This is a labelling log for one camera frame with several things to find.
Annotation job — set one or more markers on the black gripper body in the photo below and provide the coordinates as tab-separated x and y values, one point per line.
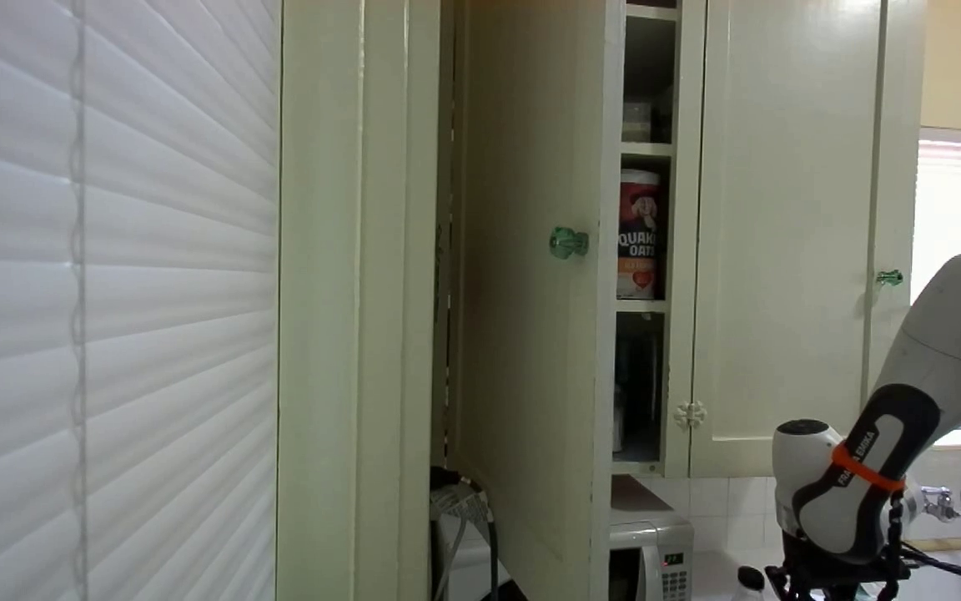
825	580

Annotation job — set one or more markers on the white microwave oven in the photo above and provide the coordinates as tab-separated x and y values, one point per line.
648	557

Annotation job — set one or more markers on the metal cabinet hinge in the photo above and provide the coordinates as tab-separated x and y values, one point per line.
688	416

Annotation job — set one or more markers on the closed cream cabinet door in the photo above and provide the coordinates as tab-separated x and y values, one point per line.
787	214

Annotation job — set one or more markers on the oatmeal canister red white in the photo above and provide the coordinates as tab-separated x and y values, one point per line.
639	235

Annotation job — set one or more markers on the green glass door knob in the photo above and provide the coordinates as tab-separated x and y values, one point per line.
568	241

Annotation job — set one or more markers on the white items top shelf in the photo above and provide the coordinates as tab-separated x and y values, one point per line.
639	120

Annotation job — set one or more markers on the open cream cabinet door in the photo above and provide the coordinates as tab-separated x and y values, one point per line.
537	335

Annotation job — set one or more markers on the white window blind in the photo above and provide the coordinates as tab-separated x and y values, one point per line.
140	297

